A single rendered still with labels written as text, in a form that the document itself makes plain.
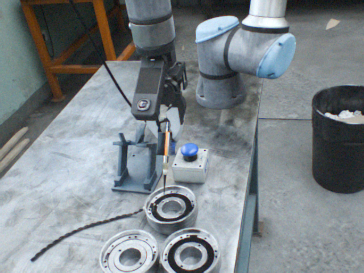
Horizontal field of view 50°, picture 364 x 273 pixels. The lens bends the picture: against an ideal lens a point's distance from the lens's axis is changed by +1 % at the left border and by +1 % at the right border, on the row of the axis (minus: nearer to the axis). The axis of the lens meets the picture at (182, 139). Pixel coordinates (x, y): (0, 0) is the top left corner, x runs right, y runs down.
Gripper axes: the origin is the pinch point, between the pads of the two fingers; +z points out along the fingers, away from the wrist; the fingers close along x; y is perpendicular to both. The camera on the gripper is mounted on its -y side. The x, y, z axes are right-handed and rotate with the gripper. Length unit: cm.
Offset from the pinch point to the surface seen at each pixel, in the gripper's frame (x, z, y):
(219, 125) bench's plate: -5.2, 13.2, 24.6
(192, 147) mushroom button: -3.6, 5.7, 4.7
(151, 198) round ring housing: 2.2, 9.7, -8.0
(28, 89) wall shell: 165, 77, 146
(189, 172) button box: -3.4, 9.9, 1.3
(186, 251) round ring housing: -7.9, 11.3, -18.4
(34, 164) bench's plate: 38.4, 13.0, 1.9
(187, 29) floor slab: 90, 93, 303
